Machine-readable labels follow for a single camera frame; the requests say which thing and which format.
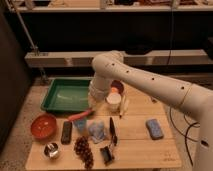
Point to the light blue cloth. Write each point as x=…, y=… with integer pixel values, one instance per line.
x=97, y=132

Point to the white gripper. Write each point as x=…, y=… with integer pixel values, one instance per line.
x=94, y=105

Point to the black rectangular remote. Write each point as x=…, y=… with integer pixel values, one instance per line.
x=66, y=132

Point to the dark plate with orange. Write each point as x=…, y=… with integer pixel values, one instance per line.
x=118, y=85

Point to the small metal cup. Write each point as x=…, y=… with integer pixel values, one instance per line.
x=51, y=150

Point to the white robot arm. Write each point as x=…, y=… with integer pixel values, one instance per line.
x=189, y=98

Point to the black handled tool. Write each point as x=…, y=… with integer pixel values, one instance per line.
x=113, y=132

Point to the black binder clip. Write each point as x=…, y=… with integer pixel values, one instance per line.
x=107, y=155

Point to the white paper cup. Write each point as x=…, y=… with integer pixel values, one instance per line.
x=113, y=100

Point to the red chili pepper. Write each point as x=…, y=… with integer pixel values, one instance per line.
x=79, y=115

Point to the red bowl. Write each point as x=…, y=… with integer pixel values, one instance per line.
x=43, y=126

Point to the white marker pen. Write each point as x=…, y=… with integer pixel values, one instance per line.
x=123, y=106

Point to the bunch of dark grapes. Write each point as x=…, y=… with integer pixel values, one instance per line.
x=83, y=150

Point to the green plastic tray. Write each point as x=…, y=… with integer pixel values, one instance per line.
x=66, y=96

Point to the blue sponge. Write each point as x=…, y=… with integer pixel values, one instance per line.
x=154, y=129

